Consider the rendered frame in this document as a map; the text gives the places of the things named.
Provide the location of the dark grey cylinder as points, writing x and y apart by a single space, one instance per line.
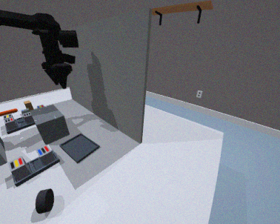
44 201

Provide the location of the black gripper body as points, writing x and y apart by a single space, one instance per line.
53 61

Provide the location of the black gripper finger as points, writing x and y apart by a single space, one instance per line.
50 74
62 78

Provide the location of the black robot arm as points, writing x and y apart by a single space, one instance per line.
46 27

